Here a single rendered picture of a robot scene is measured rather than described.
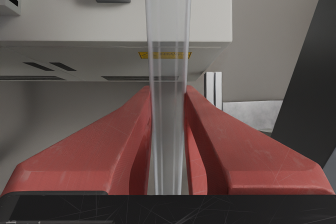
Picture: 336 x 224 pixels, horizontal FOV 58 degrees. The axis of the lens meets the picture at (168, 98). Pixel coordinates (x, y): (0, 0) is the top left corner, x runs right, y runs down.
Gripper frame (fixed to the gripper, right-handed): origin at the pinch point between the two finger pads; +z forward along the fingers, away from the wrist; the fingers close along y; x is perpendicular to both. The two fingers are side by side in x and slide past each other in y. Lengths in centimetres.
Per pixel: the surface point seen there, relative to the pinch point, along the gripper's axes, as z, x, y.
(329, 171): 0.5, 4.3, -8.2
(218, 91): 51, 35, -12
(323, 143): 1.2, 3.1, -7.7
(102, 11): 33.8, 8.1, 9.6
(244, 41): 89, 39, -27
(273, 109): 73, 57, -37
